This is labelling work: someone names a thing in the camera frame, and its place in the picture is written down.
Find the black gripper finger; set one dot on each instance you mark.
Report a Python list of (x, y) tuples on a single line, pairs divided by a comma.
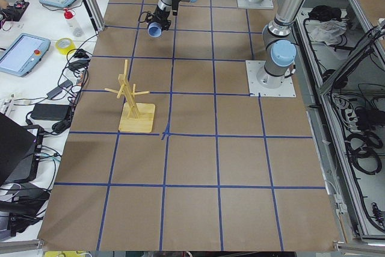
[(166, 25), (175, 7)]

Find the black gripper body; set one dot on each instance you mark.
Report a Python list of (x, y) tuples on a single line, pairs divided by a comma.
[(158, 16)]

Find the light blue cup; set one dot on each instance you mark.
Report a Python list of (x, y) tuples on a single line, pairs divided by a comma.
[(154, 29)]

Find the red cap squeeze bottle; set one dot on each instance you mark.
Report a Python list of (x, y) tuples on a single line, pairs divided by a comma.
[(73, 23)]

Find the yellow tape roll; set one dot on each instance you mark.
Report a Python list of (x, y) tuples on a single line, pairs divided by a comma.
[(65, 46)]

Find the near teach pendant tablet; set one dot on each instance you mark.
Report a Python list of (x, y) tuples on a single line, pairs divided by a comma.
[(23, 54)]

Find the black power adapter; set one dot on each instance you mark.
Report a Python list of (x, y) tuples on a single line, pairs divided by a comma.
[(53, 112)]

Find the white crumpled cloth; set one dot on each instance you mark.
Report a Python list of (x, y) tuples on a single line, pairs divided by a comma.
[(329, 32)]

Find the black laptop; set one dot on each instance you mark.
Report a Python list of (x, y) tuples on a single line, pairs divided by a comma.
[(19, 148)]

